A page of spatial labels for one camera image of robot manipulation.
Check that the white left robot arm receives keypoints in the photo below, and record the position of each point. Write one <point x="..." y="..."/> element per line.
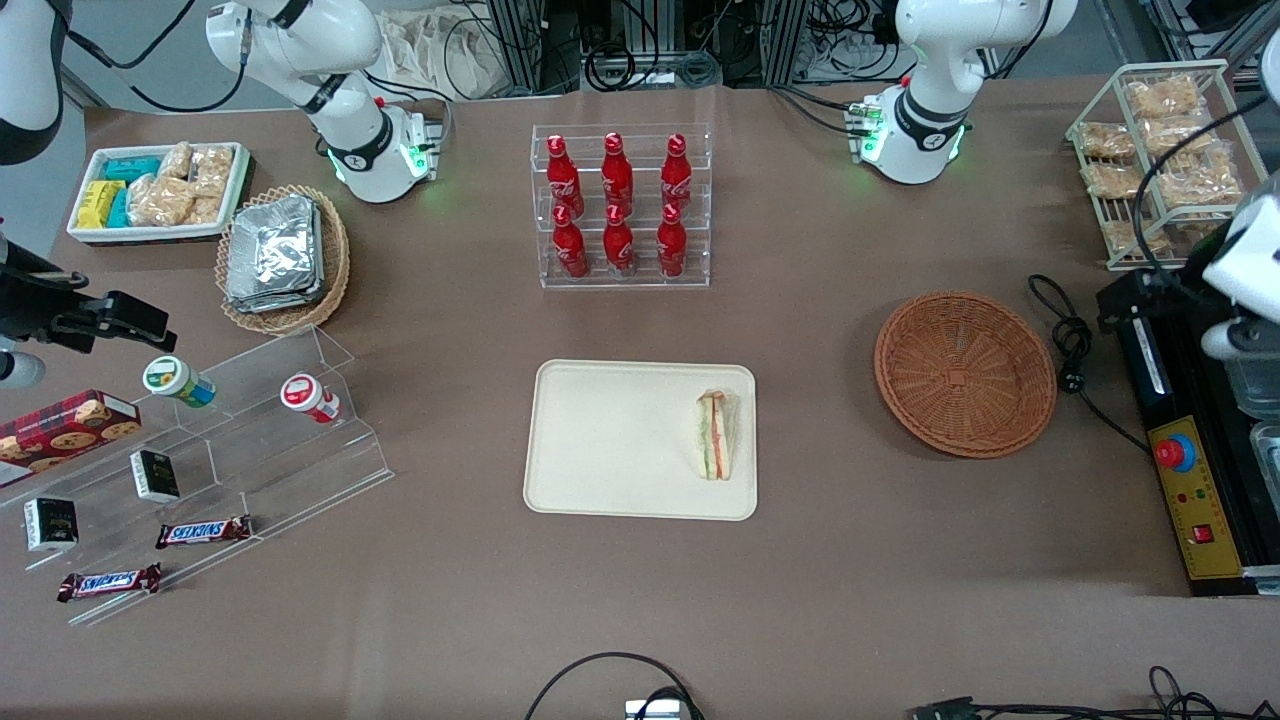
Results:
<point x="925" y="110"/>

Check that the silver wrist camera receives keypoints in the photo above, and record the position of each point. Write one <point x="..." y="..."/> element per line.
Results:
<point x="1240" y="342"/>
<point x="20" y="370"/>

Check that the red cookie box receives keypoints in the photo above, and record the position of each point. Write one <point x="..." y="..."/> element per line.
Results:
<point x="60" y="430"/>

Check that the clear acrylic bottle rack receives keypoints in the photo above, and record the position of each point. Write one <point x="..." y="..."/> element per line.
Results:
<point x="620" y="280"/>

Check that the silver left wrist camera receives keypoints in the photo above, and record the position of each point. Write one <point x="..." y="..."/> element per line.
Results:
<point x="1240" y="342"/>

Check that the small black box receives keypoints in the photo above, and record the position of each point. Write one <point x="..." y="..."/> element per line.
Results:
<point x="50" y="524"/>
<point x="155" y="477"/>

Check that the black sealing machine yellow panel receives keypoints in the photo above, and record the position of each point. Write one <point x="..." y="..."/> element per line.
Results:
<point x="1200" y="500"/>

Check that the aluminium frame post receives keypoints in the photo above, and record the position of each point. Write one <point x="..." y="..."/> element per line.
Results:
<point x="785" y="40"/>
<point x="530" y="40"/>

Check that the light wicker basket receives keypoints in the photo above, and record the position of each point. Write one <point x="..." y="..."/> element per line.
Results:
<point x="335" y="260"/>

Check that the clear bag of rice crackers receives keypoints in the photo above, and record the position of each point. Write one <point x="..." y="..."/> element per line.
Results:
<point x="1200" y="187"/>
<point x="1105" y="140"/>
<point x="160" y="202"/>
<point x="1110" y="180"/>
<point x="1190" y="140"/>
<point x="176" y="160"/>
<point x="213" y="168"/>
<point x="1130" y="237"/>
<point x="207" y="210"/>
<point x="1165" y="97"/>

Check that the clear plastic food container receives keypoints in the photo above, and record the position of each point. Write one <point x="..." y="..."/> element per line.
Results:
<point x="1255" y="390"/>
<point x="1267" y="452"/>

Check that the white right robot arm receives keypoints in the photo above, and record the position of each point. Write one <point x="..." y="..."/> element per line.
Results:
<point x="370" y="150"/>

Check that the yellow snack packet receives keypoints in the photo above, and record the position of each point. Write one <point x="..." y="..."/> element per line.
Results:
<point x="100" y="203"/>

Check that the stack of foil containers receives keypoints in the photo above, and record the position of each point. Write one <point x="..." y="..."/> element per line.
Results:
<point x="275" y="255"/>

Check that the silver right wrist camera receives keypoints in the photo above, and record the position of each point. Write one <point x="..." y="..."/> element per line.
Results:
<point x="20" y="370"/>

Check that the plastic-wrapped triangle sandwich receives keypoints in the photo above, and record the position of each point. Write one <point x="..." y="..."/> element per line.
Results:
<point x="715" y="440"/>

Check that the round brown wicker basket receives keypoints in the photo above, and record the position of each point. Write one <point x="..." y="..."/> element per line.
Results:
<point x="965" y="375"/>

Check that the small silver device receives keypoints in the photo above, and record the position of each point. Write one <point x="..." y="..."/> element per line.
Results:
<point x="655" y="710"/>

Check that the cream rectangular plastic tray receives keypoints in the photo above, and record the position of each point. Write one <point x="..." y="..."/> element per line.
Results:
<point x="620" y="440"/>

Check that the white cloth bag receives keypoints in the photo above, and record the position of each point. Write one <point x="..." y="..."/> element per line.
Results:
<point x="430" y="50"/>

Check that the clear acrylic stepped stand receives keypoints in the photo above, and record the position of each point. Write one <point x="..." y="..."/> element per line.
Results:
<point x="260" y="470"/>

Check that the green-lid white cup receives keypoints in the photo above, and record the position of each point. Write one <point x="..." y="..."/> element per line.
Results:
<point x="175" y="378"/>

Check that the teal snack packet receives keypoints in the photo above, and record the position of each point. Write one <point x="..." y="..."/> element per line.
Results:
<point x="132" y="168"/>
<point x="119" y="210"/>

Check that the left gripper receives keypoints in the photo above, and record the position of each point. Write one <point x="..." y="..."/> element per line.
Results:
<point x="1162" y="291"/>

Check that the red-lid white cup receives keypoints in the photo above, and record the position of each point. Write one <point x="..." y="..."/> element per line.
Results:
<point x="305" y="395"/>

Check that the brown Snickers bar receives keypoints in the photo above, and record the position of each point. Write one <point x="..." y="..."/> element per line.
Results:
<point x="108" y="582"/>
<point x="203" y="532"/>

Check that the white plastic snack bin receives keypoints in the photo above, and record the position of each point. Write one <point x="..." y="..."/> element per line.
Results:
<point x="85" y="232"/>

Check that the red aluminium cola bottle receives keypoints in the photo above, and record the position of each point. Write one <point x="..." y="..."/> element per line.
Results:
<point x="676" y="175"/>
<point x="617" y="172"/>
<point x="672" y="245"/>
<point x="563" y="175"/>
<point x="619" y="245"/>
<point x="570" y="248"/>

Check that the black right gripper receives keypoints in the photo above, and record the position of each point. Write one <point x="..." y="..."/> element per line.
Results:
<point x="28" y="303"/>

